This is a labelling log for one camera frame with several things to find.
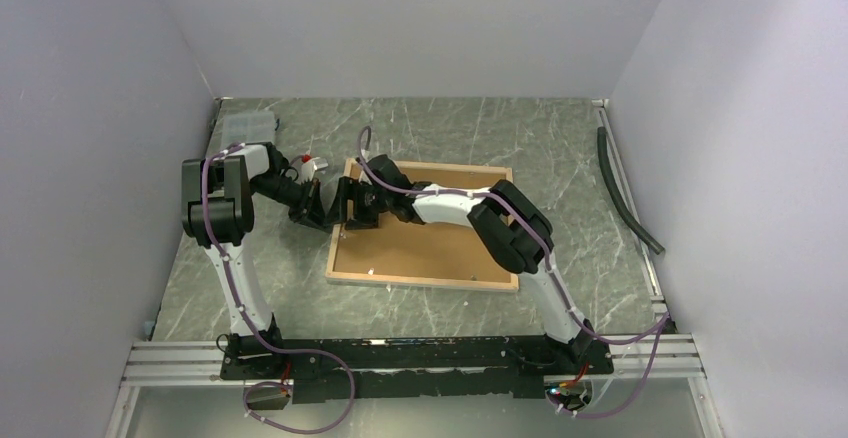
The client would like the aluminium extrusion rail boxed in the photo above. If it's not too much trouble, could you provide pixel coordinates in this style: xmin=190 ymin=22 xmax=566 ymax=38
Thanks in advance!
xmin=106 ymin=334 xmax=725 ymax=437

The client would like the black corrugated hose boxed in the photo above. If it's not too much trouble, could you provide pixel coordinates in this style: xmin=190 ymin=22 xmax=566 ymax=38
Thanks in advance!
xmin=596 ymin=126 xmax=666 ymax=255

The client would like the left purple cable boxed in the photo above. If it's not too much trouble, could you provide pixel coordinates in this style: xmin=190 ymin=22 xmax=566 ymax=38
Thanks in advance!
xmin=200 ymin=144 xmax=358 ymax=436

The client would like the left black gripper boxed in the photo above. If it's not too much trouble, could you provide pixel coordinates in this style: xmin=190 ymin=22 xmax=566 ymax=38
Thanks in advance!
xmin=251 ymin=174 xmax=332 ymax=234

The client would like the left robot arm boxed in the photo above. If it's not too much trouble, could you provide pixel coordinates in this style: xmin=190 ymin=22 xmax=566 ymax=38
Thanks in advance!
xmin=181 ymin=142 xmax=327 ymax=378

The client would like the brown backing board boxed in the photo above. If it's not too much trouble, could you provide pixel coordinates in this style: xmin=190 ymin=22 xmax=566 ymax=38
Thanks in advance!
xmin=332 ymin=164 xmax=513 ymax=285

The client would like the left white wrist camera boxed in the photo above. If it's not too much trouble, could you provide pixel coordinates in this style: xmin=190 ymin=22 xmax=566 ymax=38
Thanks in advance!
xmin=292 ymin=154 xmax=329 ymax=183

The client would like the white wooden picture frame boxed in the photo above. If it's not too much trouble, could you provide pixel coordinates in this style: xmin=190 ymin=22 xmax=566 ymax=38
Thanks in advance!
xmin=324 ymin=158 xmax=520 ymax=293

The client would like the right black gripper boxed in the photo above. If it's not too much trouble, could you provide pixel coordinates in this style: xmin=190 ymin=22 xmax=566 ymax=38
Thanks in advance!
xmin=322 ymin=177 xmax=392 ymax=231

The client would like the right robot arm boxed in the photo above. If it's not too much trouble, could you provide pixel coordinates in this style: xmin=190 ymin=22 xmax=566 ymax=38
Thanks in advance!
xmin=324 ymin=154 xmax=593 ymax=373

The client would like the clear plastic compartment box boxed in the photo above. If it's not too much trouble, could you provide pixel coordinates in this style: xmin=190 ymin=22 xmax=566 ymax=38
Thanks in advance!
xmin=221 ymin=110 xmax=279 ymax=147

